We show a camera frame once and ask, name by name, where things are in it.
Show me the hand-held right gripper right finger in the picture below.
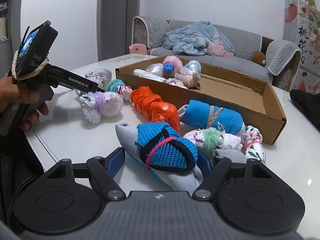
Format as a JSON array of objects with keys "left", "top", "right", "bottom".
[{"left": 192, "top": 152, "right": 265, "bottom": 201}]

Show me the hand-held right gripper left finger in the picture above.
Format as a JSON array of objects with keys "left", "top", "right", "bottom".
[{"left": 54, "top": 148, "right": 125, "bottom": 201}]

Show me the white bundle with green scrunchie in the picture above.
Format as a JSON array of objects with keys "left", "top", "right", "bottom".
[{"left": 182, "top": 127, "right": 244, "bottom": 157}]

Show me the floral white bundle pink band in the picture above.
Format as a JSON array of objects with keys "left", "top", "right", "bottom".
[{"left": 241, "top": 125, "right": 267, "bottom": 164}]

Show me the blue black grey sock bundle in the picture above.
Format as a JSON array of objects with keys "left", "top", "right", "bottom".
[{"left": 115, "top": 122, "right": 218, "bottom": 195}]

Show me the white bundle with purple band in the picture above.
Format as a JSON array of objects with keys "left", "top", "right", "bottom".
[{"left": 79, "top": 91, "right": 124, "bottom": 124}]

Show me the blue sock bundle with rope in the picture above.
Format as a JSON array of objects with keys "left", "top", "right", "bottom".
[{"left": 178, "top": 99, "right": 244, "bottom": 140}]

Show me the white bundle with teal scrunchie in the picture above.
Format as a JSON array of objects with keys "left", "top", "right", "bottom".
[{"left": 106, "top": 79, "right": 133, "bottom": 102}]

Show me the shallow cardboard box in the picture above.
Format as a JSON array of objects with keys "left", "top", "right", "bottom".
[{"left": 115, "top": 54, "right": 287, "bottom": 145}]

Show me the beige sock bundle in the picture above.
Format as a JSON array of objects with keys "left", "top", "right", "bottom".
[{"left": 174, "top": 72, "right": 202, "bottom": 90}]

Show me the pastel scrunchie bundle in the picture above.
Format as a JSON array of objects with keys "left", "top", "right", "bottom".
[{"left": 166, "top": 77, "right": 188, "bottom": 88}]

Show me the plastic bundle with teal band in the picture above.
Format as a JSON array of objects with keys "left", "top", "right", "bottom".
[{"left": 180, "top": 60, "right": 202, "bottom": 77}]

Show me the pink fluffy bundle blue band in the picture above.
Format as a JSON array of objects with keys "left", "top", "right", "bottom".
[{"left": 162, "top": 56, "right": 184, "bottom": 77}]

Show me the person's left hand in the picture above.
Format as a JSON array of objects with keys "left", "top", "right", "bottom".
[{"left": 0, "top": 76, "right": 54, "bottom": 132}]

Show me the grey door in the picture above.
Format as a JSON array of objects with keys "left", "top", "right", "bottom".
[{"left": 96, "top": 0, "right": 140, "bottom": 62}]

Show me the pink plastic stool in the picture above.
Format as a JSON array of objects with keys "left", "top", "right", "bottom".
[{"left": 129, "top": 43, "right": 147, "bottom": 54}]

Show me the dark denim clothing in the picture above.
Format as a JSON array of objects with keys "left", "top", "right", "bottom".
[{"left": 0, "top": 150, "right": 50, "bottom": 230}]

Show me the black knit hat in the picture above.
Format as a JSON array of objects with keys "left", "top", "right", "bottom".
[{"left": 289, "top": 89, "right": 320, "bottom": 130}]

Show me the grey covered sofa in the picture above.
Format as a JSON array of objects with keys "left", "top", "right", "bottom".
[{"left": 132, "top": 16, "right": 302, "bottom": 85}]

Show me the brown plush toy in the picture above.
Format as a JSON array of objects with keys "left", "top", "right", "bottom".
[{"left": 251, "top": 50, "right": 267, "bottom": 67}]

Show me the pink cloth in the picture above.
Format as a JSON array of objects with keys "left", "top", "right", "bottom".
[{"left": 206, "top": 40, "right": 235, "bottom": 57}]

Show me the light blue blanket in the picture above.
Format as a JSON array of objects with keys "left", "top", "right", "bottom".
[{"left": 162, "top": 21, "right": 235, "bottom": 57}]

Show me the floral decorated refrigerator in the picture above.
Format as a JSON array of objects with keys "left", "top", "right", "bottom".
[{"left": 283, "top": 0, "right": 320, "bottom": 93}]

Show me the beige cord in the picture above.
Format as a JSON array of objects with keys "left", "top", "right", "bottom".
[{"left": 11, "top": 50, "right": 49, "bottom": 78}]

